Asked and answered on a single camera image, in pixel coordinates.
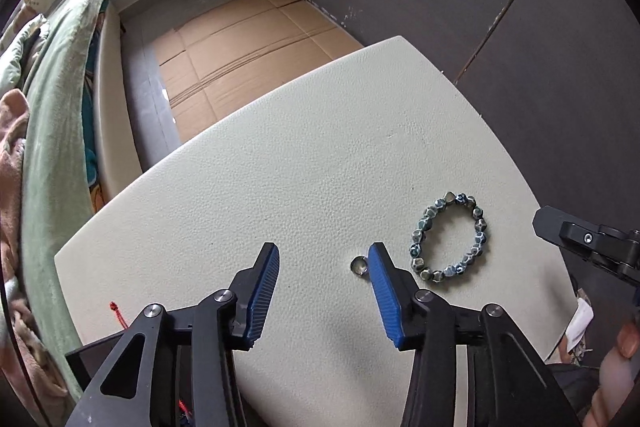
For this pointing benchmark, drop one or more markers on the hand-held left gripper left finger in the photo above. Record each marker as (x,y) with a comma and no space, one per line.
(262,292)

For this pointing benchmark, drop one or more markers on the white bed frame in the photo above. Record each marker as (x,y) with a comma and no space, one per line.
(112,107)

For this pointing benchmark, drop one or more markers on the pink fleece blanket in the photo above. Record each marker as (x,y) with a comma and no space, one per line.
(15,207)

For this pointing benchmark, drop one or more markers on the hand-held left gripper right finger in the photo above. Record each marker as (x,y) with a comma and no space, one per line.
(385,297)

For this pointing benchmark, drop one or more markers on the person's right hand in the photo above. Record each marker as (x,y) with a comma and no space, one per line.
(617,357)

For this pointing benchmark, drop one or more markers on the flattened cardboard sheets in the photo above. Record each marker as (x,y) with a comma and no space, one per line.
(250,52)

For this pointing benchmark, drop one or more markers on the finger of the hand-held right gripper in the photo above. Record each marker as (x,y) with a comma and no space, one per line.
(575,234)

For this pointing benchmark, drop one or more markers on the green printed duvet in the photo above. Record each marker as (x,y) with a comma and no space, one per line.
(20,57)

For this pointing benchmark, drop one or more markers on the white paper scrap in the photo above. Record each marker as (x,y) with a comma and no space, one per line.
(580,322)

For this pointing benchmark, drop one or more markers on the person's grey trousers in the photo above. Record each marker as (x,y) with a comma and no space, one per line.
(575,389)

